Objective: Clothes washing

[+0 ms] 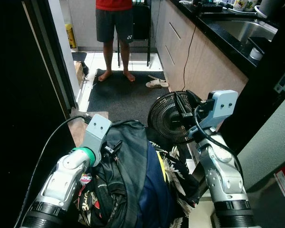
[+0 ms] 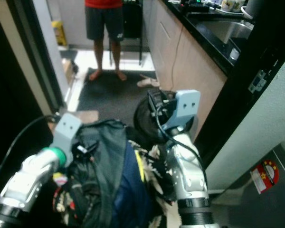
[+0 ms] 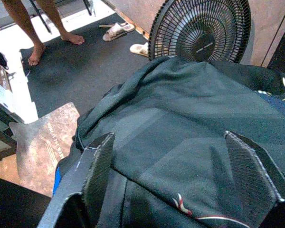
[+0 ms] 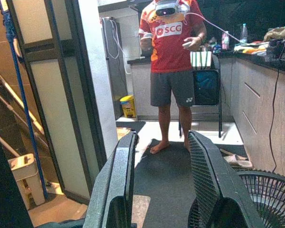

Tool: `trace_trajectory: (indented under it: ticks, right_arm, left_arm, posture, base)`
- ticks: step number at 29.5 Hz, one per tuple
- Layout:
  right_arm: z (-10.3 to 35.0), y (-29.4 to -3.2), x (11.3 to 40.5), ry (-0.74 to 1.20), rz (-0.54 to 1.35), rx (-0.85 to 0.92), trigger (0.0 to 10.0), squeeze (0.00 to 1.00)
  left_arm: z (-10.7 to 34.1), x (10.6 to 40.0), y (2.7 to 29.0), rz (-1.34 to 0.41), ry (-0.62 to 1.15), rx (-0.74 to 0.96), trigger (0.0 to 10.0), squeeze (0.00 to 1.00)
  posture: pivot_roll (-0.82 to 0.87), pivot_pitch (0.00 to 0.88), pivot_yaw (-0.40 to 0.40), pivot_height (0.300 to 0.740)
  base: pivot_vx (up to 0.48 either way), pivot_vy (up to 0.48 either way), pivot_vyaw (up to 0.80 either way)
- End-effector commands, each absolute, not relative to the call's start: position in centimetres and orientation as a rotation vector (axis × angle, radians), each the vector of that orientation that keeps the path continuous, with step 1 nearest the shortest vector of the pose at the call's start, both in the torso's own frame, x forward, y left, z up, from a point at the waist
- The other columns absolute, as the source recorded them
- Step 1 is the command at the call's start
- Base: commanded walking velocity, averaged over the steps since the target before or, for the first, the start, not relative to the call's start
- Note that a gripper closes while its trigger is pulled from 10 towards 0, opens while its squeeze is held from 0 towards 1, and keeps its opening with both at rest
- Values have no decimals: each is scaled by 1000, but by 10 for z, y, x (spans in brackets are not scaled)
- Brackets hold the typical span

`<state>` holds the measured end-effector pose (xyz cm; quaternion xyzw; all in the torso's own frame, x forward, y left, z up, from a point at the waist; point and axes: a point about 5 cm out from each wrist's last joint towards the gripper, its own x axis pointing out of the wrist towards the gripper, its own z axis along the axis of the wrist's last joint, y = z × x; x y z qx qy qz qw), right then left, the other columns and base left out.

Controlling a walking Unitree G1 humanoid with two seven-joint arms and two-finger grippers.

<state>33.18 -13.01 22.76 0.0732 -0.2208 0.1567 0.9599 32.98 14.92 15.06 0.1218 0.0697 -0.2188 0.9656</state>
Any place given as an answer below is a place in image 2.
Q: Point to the navy garment with yellow stripe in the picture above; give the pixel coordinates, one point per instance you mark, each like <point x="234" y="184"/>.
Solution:
<point x="130" y="190"/>

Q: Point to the black door frame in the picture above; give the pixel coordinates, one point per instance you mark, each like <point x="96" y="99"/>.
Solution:
<point x="38" y="52"/>

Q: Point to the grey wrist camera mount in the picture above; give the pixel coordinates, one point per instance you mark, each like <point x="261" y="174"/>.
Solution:
<point x="69" y="130"/>
<point x="185" y="107"/>

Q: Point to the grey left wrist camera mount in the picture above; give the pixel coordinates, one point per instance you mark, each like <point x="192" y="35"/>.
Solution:
<point x="69" y="130"/>

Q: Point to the beige slipper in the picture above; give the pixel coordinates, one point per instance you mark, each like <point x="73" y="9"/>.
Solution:
<point x="148" y="82"/>

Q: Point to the black folding chair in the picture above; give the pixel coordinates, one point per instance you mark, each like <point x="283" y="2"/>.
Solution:
<point x="133" y="23"/>

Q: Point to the wooden kitchen cabinet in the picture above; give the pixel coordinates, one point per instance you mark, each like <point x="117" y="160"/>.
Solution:
<point x="190" y="61"/>

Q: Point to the black power strip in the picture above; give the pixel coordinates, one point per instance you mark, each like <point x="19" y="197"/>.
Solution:
<point x="194" y="7"/>

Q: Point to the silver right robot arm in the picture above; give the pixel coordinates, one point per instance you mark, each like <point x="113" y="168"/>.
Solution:
<point x="190" y="176"/>

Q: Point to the white printed mug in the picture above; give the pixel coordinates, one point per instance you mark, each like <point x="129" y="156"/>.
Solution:
<point x="228" y="4"/>
<point x="240" y="5"/>

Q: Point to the person in red shirt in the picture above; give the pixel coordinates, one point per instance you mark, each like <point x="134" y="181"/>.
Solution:
<point x="104" y="23"/>

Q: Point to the dark grey floor mat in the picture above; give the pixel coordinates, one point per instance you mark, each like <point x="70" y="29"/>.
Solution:
<point x="109" y="97"/>

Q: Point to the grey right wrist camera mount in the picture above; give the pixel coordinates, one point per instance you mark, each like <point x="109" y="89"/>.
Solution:
<point x="185" y="107"/>

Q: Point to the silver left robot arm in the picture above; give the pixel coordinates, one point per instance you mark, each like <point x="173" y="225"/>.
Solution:
<point x="29" y="175"/>

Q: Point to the black jacket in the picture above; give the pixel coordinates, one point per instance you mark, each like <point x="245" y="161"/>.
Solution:
<point x="104" y="175"/>

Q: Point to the small white cup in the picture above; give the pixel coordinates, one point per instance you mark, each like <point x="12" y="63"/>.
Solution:
<point x="234" y="54"/>

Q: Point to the red and white sticker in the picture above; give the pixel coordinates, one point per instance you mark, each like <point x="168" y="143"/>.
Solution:
<point x="265" y="176"/>

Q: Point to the metal door latch plate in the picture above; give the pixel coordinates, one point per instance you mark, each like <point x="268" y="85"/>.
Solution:
<point x="258" y="81"/>

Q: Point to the black floor fan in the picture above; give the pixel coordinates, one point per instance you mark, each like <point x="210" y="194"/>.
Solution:
<point x="145" y="118"/>

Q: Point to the yellow container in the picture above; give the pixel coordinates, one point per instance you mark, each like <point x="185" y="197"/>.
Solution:
<point x="59" y="33"/>

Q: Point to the grey door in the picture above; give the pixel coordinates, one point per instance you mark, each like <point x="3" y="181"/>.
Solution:
<point x="251" y="128"/>

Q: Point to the stainless steel sink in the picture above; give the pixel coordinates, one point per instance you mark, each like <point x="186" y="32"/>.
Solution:
<point x="225" y="29"/>

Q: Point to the small cardboard box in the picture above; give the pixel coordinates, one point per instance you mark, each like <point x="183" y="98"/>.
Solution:
<point x="69" y="71"/>

